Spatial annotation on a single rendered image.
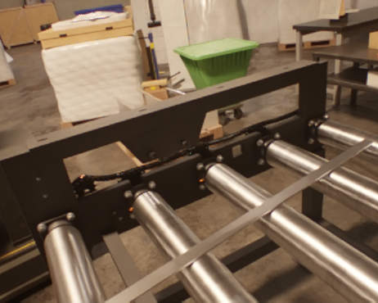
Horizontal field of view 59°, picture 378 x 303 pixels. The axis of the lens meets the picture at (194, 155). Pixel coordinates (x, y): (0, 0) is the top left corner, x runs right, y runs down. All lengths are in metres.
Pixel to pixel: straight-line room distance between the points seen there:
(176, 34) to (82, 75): 1.38
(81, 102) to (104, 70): 0.54
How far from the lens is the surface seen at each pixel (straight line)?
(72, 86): 4.62
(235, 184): 1.16
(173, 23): 4.87
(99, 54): 4.44
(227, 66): 3.81
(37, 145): 1.11
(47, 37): 4.58
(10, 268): 2.26
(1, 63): 9.14
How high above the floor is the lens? 1.53
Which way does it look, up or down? 27 degrees down
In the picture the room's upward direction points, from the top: 8 degrees counter-clockwise
